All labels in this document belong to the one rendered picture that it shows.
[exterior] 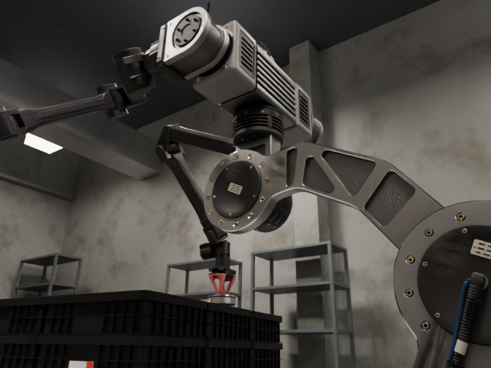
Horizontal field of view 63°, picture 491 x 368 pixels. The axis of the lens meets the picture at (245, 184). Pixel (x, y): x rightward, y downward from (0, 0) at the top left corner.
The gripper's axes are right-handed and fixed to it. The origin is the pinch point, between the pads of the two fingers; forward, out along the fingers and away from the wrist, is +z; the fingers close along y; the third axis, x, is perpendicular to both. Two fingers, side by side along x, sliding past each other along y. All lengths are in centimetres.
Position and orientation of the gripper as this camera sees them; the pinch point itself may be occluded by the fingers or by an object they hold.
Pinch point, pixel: (221, 293)
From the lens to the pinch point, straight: 158.0
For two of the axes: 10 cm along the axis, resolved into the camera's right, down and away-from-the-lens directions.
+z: 0.0, 9.1, -4.1
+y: -4.9, -3.6, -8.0
